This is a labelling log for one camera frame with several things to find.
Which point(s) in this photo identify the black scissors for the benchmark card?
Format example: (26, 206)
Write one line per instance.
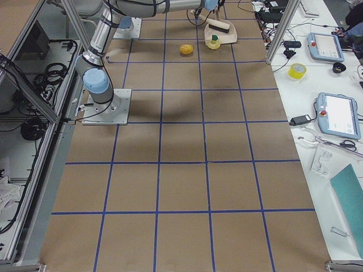
(348, 145)

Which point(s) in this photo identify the orange yellow toy fruit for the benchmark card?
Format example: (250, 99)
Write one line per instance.
(186, 49)

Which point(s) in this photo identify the black power adapter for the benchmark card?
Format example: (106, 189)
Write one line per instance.
(300, 120)

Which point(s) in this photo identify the far teach pendant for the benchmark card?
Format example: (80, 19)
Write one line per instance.
(324, 47)

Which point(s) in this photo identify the beige hand brush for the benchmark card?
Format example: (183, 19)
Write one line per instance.
(213, 23)

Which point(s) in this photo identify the beige dustpan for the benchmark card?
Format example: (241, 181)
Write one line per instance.
(219, 31)

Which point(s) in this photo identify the teach pendant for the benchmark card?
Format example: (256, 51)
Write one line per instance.
(337, 115)
(324, 47)

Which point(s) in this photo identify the teal board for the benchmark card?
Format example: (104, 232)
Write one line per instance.
(349, 193)

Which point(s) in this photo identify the aluminium frame post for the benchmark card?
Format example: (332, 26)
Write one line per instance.
(283, 26)

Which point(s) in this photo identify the yellow green sponge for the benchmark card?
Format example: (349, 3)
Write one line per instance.
(214, 39)

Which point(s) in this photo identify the yellow tape roll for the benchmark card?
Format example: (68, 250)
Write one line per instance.
(297, 71)

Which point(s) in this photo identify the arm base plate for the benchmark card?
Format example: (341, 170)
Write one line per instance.
(116, 113)
(133, 34)

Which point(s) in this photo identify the near teach pendant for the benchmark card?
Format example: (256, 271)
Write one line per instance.
(337, 115)

